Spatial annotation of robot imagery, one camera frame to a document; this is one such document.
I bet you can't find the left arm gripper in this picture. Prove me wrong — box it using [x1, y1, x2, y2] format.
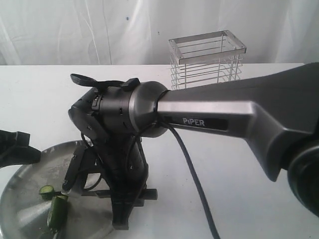
[0, 130, 41, 168]

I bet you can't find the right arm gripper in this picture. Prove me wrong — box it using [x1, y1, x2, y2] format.
[92, 131, 148, 230]

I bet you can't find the black handled knife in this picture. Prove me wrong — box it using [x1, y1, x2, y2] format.
[81, 188, 158, 207]

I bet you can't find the cucumber slice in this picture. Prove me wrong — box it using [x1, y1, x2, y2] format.
[39, 185, 55, 201]

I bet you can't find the green cucumber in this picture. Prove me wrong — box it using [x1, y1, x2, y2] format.
[39, 192, 68, 235]

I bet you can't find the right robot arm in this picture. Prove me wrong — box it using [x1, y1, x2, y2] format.
[68, 62, 319, 230]

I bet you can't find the round steel plate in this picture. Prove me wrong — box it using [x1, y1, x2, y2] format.
[0, 140, 115, 239]

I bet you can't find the white backdrop curtain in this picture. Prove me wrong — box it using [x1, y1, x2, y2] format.
[0, 0, 319, 65]

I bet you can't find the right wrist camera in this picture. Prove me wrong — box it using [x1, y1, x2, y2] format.
[62, 146, 105, 197]

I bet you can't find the wire cutlery holder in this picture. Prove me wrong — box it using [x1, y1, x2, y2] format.
[168, 30, 247, 90]

